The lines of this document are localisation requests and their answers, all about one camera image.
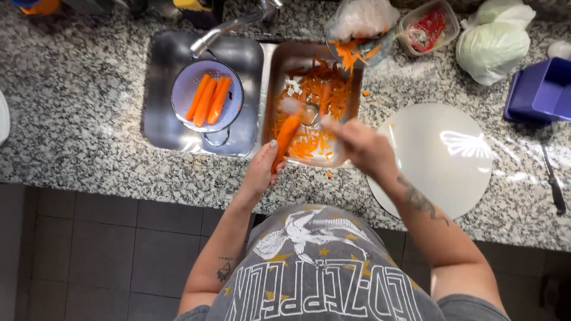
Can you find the pile of carrot peels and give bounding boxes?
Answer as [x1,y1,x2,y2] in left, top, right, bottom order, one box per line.
[272,56,354,162]

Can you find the person's left hand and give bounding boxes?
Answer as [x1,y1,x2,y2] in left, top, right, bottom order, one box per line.
[240,139,287,202]

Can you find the black-handled kitchen knife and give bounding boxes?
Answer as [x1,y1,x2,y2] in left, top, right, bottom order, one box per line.
[541,144,567,216]

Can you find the carrot peels hanging from bowl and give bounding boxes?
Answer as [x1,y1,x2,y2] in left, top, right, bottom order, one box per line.
[329,38,383,75]

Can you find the blue plastic box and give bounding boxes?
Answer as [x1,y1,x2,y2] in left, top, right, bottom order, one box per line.
[503,56,571,125]

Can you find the white enamel colander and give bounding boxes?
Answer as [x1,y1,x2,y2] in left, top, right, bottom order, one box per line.
[171,50,245,148]

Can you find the chrome sink faucet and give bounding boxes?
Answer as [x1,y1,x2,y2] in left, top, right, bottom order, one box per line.
[189,0,284,59]

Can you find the person's right hand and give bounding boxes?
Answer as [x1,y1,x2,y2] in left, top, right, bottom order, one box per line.
[320,115,399,180]

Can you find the stainless steel double sink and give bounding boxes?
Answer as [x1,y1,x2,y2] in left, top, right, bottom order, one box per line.
[140,30,365,169]

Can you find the metal bowl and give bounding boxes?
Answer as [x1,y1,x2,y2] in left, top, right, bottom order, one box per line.
[326,26,396,68]

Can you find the orange and blue container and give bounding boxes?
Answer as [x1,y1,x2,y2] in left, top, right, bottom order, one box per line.
[10,0,62,16]

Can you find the grey printed t-shirt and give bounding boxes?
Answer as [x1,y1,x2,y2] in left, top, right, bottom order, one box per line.
[173,204,512,321]

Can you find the plastic container with red food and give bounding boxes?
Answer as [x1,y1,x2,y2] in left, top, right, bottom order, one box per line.
[396,0,461,57]

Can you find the small white round object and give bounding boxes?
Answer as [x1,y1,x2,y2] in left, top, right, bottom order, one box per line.
[547,40,571,61]

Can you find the vegetable peeler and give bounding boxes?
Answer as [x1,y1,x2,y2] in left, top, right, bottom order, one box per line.
[279,96,331,129]

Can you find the yellow and black container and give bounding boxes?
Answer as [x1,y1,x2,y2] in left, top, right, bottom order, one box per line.
[172,0,225,30]

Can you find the clear crumpled plastic bag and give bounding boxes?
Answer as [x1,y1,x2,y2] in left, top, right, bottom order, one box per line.
[324,0,401,43]

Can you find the peeled orange carrot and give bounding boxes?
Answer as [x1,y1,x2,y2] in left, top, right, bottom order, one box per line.
[193,78,218,128]
[206,76,233,126]
[185,73,212,121]

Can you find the white plate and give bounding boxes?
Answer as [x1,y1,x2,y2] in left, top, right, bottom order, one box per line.
[0,90,11,147]

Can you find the half-peeled orange carrot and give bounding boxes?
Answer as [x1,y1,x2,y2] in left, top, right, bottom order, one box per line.
[270,114,304,175]

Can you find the round white cutting board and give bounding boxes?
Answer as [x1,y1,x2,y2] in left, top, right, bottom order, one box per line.
[366,103,493,220]

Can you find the cabbage in plastic bag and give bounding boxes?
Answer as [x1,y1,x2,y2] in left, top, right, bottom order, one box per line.
[455,0,537,86]

